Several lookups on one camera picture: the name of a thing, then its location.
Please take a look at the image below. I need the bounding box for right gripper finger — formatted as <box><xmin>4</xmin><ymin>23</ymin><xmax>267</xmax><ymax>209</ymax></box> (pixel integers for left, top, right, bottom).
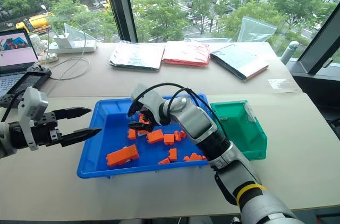
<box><xmin>127</xmin><ymin>100</ymin><xmax>143</xmax><ymax>118</ymax></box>
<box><xmin>127</xmin><ymin>121</ymin><xmax>154</xmax><ymax>132</ymax></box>

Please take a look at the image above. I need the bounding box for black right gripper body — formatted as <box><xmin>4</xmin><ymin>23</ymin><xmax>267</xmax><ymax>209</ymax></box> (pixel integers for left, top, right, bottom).
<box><xmin>140</xmin><ymin>106</ymin><xmax>163</xmax><ymax>130</ymax></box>

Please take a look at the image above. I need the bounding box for red plastic bag pack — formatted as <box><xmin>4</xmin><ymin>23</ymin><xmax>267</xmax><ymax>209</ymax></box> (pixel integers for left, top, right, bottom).
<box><xmin>161</xmin><ymin>41</ymin><xmax>211</xmax><ymax>67</ymax></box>

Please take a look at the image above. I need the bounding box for medium orange block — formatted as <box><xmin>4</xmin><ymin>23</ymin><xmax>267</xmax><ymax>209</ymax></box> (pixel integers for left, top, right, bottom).
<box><xmin>146</xmin><ymin>129</ymin><xmax>165</xmax><ymax>145</ymax></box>

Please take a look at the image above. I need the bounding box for clear plastic bag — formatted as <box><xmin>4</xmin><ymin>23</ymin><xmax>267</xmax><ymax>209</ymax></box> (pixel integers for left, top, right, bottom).
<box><xmin>236</xmin><ymin>16</ymin><xmax>278</xmax><ymax>43</ymax></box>

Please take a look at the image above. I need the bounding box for white charger adapter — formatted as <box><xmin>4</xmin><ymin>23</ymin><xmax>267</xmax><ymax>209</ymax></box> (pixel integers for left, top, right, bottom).
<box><xmin>53</xmin><ymin>32</ymin><xmax>73</xmax><ymax>49</ymax></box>

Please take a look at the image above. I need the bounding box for green plastic bin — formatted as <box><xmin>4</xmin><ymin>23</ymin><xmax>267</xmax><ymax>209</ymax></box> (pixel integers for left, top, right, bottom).
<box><xmin>210</xmin><ymin>99</ymin><xmax>268</xmax><ymax>161</ymax></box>

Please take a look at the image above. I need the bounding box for black handheld controller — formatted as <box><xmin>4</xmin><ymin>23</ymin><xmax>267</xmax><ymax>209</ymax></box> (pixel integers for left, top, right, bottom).
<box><xmin>0</xmin><ymin>65</ymin><xmax>52</xmax><ymax>108</ymax></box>

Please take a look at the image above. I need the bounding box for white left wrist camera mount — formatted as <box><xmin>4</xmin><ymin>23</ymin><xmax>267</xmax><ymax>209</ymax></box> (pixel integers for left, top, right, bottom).
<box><xmin>17</xmin><ymin>86</ymin><xmax>49</xmax><ymax>151</ymax></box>

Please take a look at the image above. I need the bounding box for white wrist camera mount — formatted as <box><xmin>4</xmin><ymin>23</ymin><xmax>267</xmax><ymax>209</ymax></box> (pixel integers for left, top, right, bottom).
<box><xmin>130</xmin><ymin>83</ymin><xmax>167</xmax><ymax>115</ymax></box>
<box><xmin>17</xmin><ymin>86</ymin><xmax>49</xmax><ymax>151</ymax></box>

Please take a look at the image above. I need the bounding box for white bottle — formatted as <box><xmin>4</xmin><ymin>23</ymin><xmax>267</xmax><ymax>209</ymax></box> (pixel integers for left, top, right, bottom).
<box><xmin>280</xmin><ymin>40</ymin><xmax>300</xmax><ymax>66</ymax></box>

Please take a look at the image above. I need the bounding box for small white plug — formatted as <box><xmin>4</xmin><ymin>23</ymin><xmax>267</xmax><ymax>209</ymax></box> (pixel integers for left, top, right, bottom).
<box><xmin>39</xmin><ymin>52</ymin><xmax>59</xmax><ymax>63</ymax></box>

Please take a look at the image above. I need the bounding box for dark window pillar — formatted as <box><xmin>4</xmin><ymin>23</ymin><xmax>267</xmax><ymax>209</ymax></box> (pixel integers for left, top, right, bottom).
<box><xmin>100</xmin><ymin>0</ymin><xmax>139</xmax><ymax>43</ymax></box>

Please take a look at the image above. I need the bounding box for blue plastic bin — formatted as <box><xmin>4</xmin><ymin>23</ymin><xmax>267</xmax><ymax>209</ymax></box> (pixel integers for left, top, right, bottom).
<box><xmin>76</xmin><ymin>93</ymin><xmax>214</xmax><ymax>180</ymax></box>

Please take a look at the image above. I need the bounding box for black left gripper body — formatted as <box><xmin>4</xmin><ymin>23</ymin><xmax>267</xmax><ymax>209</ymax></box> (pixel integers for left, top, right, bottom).
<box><xmin>31</xmin><ymin>111</ymin><xmax>64</xmax><ymax>147</ymax></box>

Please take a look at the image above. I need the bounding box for flat orange block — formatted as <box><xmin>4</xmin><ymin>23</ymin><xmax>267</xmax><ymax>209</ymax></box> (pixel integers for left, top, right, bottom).
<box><xmin>183</xmin><ymin>152</ymin><xmax>208</xmax><ymax>162</ymax></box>

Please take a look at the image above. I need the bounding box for dark plastic bag pack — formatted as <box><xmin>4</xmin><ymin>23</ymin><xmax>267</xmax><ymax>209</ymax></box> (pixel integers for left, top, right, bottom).
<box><xmin>209</xmin><ymin>44</ymin><xmax>270</xmax><ymax>83</ymax></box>

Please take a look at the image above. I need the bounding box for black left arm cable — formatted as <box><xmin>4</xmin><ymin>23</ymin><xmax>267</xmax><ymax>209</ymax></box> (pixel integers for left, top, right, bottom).
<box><xmin>0</xmin><ymin>92</ymin><xmax>26</xmax><ymax>124</ymax></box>

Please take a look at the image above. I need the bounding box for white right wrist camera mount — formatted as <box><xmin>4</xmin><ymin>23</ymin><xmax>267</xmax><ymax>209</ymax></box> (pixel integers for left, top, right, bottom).
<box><xmin>130</xmin><ymin>83</ymin><xmax>167</xmax><ymax>115</ymax></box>

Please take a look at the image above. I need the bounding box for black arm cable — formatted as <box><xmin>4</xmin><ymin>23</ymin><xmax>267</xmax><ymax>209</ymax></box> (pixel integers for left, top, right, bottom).
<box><xmin>144</xmin><ymin>82</ymin><xmax>225</xmax><ymax>132</ymax></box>
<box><xmin>0</xmin><ymin>92</ymin><xmax>26</xmax><ymax>124</ymax></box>

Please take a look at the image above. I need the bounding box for dark slanted window frame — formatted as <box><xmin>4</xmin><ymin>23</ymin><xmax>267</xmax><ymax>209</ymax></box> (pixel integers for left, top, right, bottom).
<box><xmin>288</xmin><ymin>3</ymin><xmax>340</xmax><ymax>77</ymax></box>

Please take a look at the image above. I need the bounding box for white crumpled object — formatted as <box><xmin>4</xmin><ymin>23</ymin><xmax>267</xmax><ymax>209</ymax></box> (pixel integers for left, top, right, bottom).
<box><xmin>29</xmin><ymin>33</ymin><xmax>49</xmax><ymax>57</ymax></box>

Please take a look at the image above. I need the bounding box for large orange block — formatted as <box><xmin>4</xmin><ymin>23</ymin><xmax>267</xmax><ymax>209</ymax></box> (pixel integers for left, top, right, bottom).
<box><xmin>106</xmin><ymin>144</ymin><xmax>140</xmax><ymax>167</ymax></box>

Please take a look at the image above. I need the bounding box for silver plastic bag pack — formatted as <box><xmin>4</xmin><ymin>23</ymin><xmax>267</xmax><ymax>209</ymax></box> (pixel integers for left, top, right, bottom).
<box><xmin>108</xmin><ymin>40</ymin><xmax>166</xmax><ymax>72</ymax></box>

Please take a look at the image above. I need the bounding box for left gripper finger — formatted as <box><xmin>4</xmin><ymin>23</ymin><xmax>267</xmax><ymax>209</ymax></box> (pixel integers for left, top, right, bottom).
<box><xmin>59</xmin><ymin>127</ymin><xmax>103</xmax><ymax>148</ymax></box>
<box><xmin>53</xmin><ymin>106</ymin><xmax>92</xmax><ymax>120</ymax></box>

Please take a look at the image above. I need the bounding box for white power strip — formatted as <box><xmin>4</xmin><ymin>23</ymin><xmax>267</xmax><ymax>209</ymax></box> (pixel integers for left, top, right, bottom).
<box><xmin>48</xmin><ymin>39</ymin><xmax>98</xmax><ymax>54</ymax></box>

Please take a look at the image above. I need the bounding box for open laptop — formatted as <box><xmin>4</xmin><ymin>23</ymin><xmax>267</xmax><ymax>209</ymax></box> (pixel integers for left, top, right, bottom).
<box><xmin>0</xmin><ymin>28</ymin><xmax>39</xmax><ymax>98</ymax></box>

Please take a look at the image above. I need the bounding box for white cable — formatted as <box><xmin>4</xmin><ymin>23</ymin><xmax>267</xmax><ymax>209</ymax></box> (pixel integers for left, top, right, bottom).
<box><xmin>45</xmin><ymin>20</ymin><xmax>92</xmax><ymax>88</ymax></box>

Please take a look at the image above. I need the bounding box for clear plastic scrap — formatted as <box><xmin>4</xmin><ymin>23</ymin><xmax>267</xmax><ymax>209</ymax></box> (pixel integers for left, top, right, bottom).
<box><xmin>267</xmin><ymin>78</ymin><xmax>296</xmax><ymax>91</ymax></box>

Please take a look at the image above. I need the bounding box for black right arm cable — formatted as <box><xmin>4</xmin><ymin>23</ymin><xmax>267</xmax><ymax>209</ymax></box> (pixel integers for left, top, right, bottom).
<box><xmin>144</xmin><ymin>82</ymin><xmax>225</xmax><ymax>132</ymax></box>

